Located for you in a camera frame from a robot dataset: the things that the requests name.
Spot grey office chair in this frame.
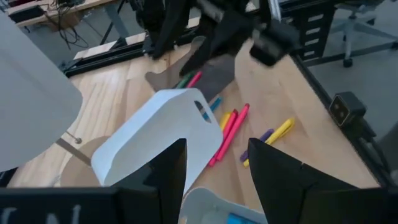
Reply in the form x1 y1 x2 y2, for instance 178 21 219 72
329 0 398 68

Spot blue highlighter marker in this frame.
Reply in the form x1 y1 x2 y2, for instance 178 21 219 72
226 212 259 224

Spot teal highlighter marker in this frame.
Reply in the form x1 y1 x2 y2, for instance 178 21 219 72
201 95 223 121

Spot light grey translucent bin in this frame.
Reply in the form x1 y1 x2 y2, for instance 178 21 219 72
179 186 268 224

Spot black camera cable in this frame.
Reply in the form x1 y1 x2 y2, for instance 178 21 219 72
348 119 392 175

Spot wooden desk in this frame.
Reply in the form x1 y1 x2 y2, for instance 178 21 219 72
5 0 121 32

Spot dark grey translucent bin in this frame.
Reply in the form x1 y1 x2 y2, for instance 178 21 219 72
144 35 239 103

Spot purple highlighter marker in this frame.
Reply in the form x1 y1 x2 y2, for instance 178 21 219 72
239 128 275 163

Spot green highlighter marker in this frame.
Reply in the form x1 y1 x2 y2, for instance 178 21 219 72
175 72 195 90

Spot yellow highlighter marker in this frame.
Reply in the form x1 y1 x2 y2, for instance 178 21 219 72
243 117 295 169
219 111 233 131

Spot black table-level camera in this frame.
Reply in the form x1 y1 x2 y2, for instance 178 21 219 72
328 91 368 128

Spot black box on desk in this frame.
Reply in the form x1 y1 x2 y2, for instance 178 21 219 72
14 5 47 24

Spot black tower with slots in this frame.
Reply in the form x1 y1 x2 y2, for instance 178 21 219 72
279 0 339 63

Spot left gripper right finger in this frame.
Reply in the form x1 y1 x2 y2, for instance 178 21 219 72
248 138 357 224

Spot hanging black cables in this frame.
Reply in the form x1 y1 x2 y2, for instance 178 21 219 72
49 0 91 50

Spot white plastic bin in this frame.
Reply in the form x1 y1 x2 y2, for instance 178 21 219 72
90 88 224 195

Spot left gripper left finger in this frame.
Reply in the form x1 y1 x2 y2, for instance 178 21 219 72
116 138 188 224

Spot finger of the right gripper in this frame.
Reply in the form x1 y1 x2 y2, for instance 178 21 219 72
186 18 253 77
179 17 231 77

